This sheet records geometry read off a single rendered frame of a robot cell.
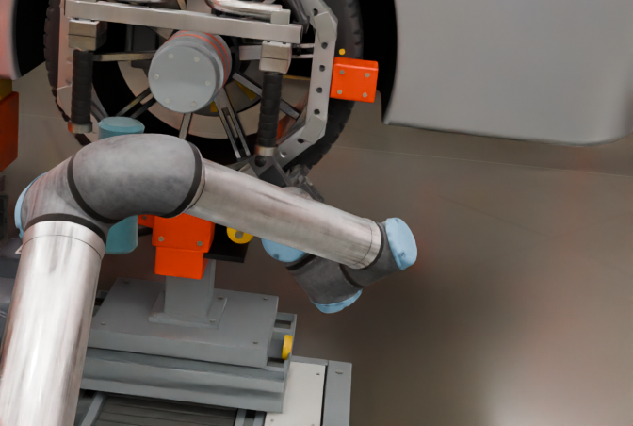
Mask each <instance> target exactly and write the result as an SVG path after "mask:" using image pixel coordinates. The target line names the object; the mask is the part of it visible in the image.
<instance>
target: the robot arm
mask: <svg viewBox="0 0 633 426"><path fill-rule="evenodd" d="M248 162H249V164H250V165H251V167H252V169H253V170H254V172H255V174H256V175H257V177H258V178H259V179H257V178H255V177H252V176H249V175H247V174H245V173H242V172H238V171H235V170H233V169H230V168H227V167H225V166H222V165H220V164H218V163H215V162H212V161H210V160H207V159H204V158H202V155H201V153H200V151H199V149H198V148H197V147H196V146H195V145H194V144H193V143H191V142H189V141H186V140H184V139H179V138H177V137H174V136H169V135H162V134H128V135H120V136H114V137H110V138H106V139H100V140H97V141H95V142H93V143H90V144H88V145H87V146H85V147H83V148H82V149H81V150H79V151H78V152H77V153H76V154H74V155H73V156H71V157H69V158H68V159H66V160H65V161H63V162H62V163H60V164H59V165H57V166H56V167H54V168H53V169H52V170H51V171H49V172H46V173H44V174H42V175H40V176H39V177H37V178H36V179H35V180H33V181H32V182H31V183H30V185H29V186H28V187H27V188H26V189H25V190H24V191H23V192H22V194H21V195H20V197H19V199H18V201H17V204H16V207H15V225H16V228H19V229H20V231H21V233H20V234H19V236H20V238H21V240H22V241H23V248H22V253H21V257H20V261H19V266H18V269H17V274H16V278H15V282H14V287H13V290H12V295H11V299H10V303H9V308H8V315H7V319H6V324H5V328H4V332H3V336H2V340H1V345H0V426H73V424H74V418H75V412H76V406H77V401H78V395H79V390H80V385H81V379H82V373H83V367H84V362H85V356H86V350H87V346H88V340H89V329H90V324H91V318H92V312H93V306H94V301H95V296H96V290H97V285H98V279H99V273H100V268H101V262H102V259H103V257H104V255H105V251H106V241H107V236H108V231H109V229H110V228H111V227H112V226H113V225H115V224H117V223H118V222H120V221H122V220H124V219H126V218H127V217H130V216H135V215H147V214H149V215H156V216H159V217H162V218H168V219H170V218H174V217H177V216H179V215H181V214H182V213H185V214H188V215H191V216H194V217H197V218H200V219H203V220H206V221H211V222H214V223H217V224H220V225H223V226H226V227H229V228H233V229H235V230H238V231H241V232H244V233H247V234H250V235H254V236H257V237H260V238H261V240H262V244H263V246H264V248H265V250H266V251H267V253H268V254H269V255H270V256H272V257H273V258H275V259H277V260H280V261H282V262H283V263H284V265H285V266H286V268H287V269H288V270H289V271H290V273H291V274H292V275H293V277H294V278H295V279H296V281H297V282H298V283H299V284H300V286H301V287H302V289H303V290H304V291H305V293H306V294H307V295H308V296H309V299H310V301H311V302H312V303H314V304H315V305H316V307H317V308H318V309H319V310H320V311H321V312H323V313H334V312H338V311H340V310H342V309H343V308H345V307H346V306H349V305H351V304H352V303H354V302H355V301H356V300H357V299H358V298H359V296H360V295H361V293H362V289H363V288H365V287H366V286H369V285H371V284H373V283H375V282H377V281H380V280H381V279H383V278H385V277H387V276H389V275H392V274H394V273H396V272H398V271H400V270H405V269H406V268H408V267H410V266H411V265H412V264H413V263H414V262H415V260H416V256H417V249H416V245H415V240H414V236H413V234H412V232H411V230H410V228H409V227H408V226H407V224H406V223H405V222H404V221H402V220H401V219H399V218H392V219H387V220H386V221H384V222H381V223H378V222H376V221H373V220H370V219H366V218H360V217H358V216H355V215H352V214H350V213H348V212H345V211H343V210H340V209H337V208H335V207H332V206H329V205H325V204H324V200H325V198H324V197H323V195H322V194H321V193H320V192H319V191H318V189H316V187H315V186H314V185H313V184H312V182H311V181H310V180H309V178H308V177H307V175H308V174H309V172H310V170H309V169H308V168H307V166H306V165H305V164H299V165H295V166H293V167H291V168H290V169H289V170H288V171H287V172H286V173H284V171H283V169H282V168H281V166H280V165H279V163H278V161H277V160H276V158H275V157H274V156H260V155H258V154H255V155H253V156H252V157H251V158H249V160H248Z"/></svg>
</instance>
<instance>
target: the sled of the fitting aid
mask: <svg viewBox="0 0 633 426"><path fill-rule="evenodd" d="M108 292H109V291H104V290H99V291H98V292H97V294H96V296H95V301H94V306H93V312H92V318H91V321H92V320H93V318H94V316H95V315H96V313H97V311H98V310H99V308H100V306H101V305H102V303H103V301H104V299H105V298H106V295H107V294H108ZM296 319H297V314H295V315H294V314H289V313H282V312H277V315H276V319H275V323H274V328H273V333H272V338H271V342H270V347H269V352H268V361H267V364H266V367H265V368H257V367H249V366H241V365H234V364H226V363H219V362H210V361H203V360H195V359H187V358H180V357H172V356H165V355H156V354H148V353H141V352H127V351H119V350H111V349H104V348H95V347H88V346H87V350H86V356H85V362H84V367H83V373H82V379H81V385H80V388H83V389H90V390H98V391H105V392H114V393H122V394H129V395H137V396H144V397H152V398H159V399H167V400H175V401H190V402H197V403H205V404H213V405H220V406H228V407H235V408H243V409H251V410H258V411H267V412H274V413H282V412H283V409H284V397H285V391H286V386H287V379H288V373H289V368H290V361H291V355H292V350H293V344H294V336H295V328H296Z"/></svg>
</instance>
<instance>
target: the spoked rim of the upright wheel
mask: <svg viewBox="0 0 633 426"><path fill-rule="evenodd" d="M176 1H177V4H178V6H179V9H180V10H184V11H187V0H176ZM276 1H277V0H262V1H261V2H260V3H269V4H273V3H274V2H276ZM112 25H113V22H108V25H107V28H108V30H107V41H106V43H104V44H103V45H102V46H101V47H99V48H98V49H97V50H95V51H93V67H92V69H93V75H92V83H91V84H92V91H91V92H92V95H91V100H92V101H93V102H94V103H95V104H96V106H97V107H99V108H100V109H101V110H102V111H103V113H104V114H105V115H106V116H107V117H127V118H133V119H136V120H139V121H140V122H141V123H142V124H143V125H144V126H145V129H144V132H143V134H162V135H169V136H174V137H177V138H179V139H184V140H186V141H189V142H191V143H193V144H194V145H195V146H196V147H197V148H198V149H199V151H200V153H201V155H202V158H204V159H207V160H210V161H212V162H215V163H218V164H220V165H222V166H225V167H227V168H230V169H233V170H235V171H237V170H240V169H242V168H243V167H244V166H245V165H247V164H248V163H249V162H248V160H249V158H251V157H252V156H253V155H255V152H254V151H253V147H254V143H255V142H256V141H257V136H258V135H257V132H256V133H253V134H250V135H247V136H246V134H245V132H244V130H243V127H242V125H241V122H240V120H239V118H238V116H237V113H236V111H235V107H234V104H233V102H232V99H231V97H230V94H229V92H228V90H227V88H226V85H228V84H229V83H230V82H231V81H232V80H233V79H234V80H235V81H236V82H238V83H239V84H241V85H242V86H244V87H245V88H247V89H248V90H251V91H252V92H254V93H255V94H257V95H258V96H260V97H262V95H261V92H262V86H261V85H260V84H258V83H257V82H255V81H253V80H252V79H250V78H249V77H247V76H246V75H244V74H243V73H242V72H240V71H239V69H240V67H241V64H242V61H252V60H260V56H261V45H262V42H258V43H243V40H242V38H241V37H235V36H227V35H220V36H221V37H222V38H223V39H224V41H225V42H226V44H227V45H228V47H229V50H230V47H231V46H233V47H234V48H235V52H234V53H232V52H231V51H230V52H231V56H232V70H231V72H230V75H229V77H228V79H227V81H226V83H225V84H224V86H223V88H222V89H221V91H220V93H219V94H218V96H217V97H216V98H215V100H214V101H213V102H214V104H215V107H216V109H217V111H218V114H219V117H220V119H221V122H222V124H223V127H224V129H225V132H226V134H227V136H228V139H210V138H204V137H199V136H195V135H191V134H188V132H189V127H190V124H191V120H192V116H193V112H191V113H184V116H183V120H182V123H181V127H180V130H178V129H176V128H174V127H172V126H170V125H168V124H166V123H164V122H163V121H161V120H159V119H158V118H157V117H156V116H155V115H154V114H153V113H151V112H150V111H149V110H148V108H149V107H151V106H152V105H153V104H154V103H156V102H157V101H156V100H155V98H154V97H152V98H151V99H150V100H148V101H147V102H146V103H145V104H142V103H141V102H140V101H142V100H143V99H144V98H145V97H147V96H148V95H149V94H150V93H151V90H150V87H148V88H147V89H146V90H144V91H143V92H142V93H141V94H139V95H138V96H137V97H136V96H135V94H134V93H133V92H132V91H131V90H130V88H129V87H128V85H127V83H126V82H125V80H124V78H123V76H122V72H121V70H120V67H119V64H118V61H137V60H152V59H153V57H154V54H155V53H156V51H157V50H148V51H120V52H115V51H114V45H113V35H112ZM145 26H146V27H148V28H149V29H151V30H152V31H153V32H155V33H156V34H158V35H159V36H161V37H162V38H164V39H165V40H168V39H169V38H170V37H171V36H172V35H173V34H175V33H176V32H177V31H179V29H171V28H163V27H155V26H147V25H145ZM314 46H315V41H302V42H301V43H299V44H297V43H293V46H292V49H298V48H300V49H307V52H302V53H301V54H300V56H297V54H296V53H297V52H292V56H291V59H309V58H313V54H314ZM309 89H310V86H309V88H308V90H307V92H305V94H304V95H303V97H302V98H301V99H300V101H299V102H298V103H297V104H296V106H295V107H293V106H291V105H290V104H288V103H287V102H286V101H284V100H283V99H281V104H280V110H281V111H282V112H284V113H285V114H286V115H285V116H284V117H283V118H281V119H280V120H279V121H278V123H279V124H278V129H277V130H278V134H277V137H276V138H277V140H279V139H280V138H281V137H283V136H284V135H285V134H287V133H288V132H289V131H291V130H292V129H293V128H294V127H296V126H297V125H298V124H300V123H301V122H303V121H304V120H305V119H306V114H307V106H308V97H309ZM225 107H227V109H228V112H229V114H230V117H231V119H232V122H233V124H234V126H235V130H236V133H237V134H238V138H236V137H235V133H234V130H233V128H232V126H231V124H230V122H229V119H228V117H227V114H226V112H225V109H224V108H225Z"/></svg>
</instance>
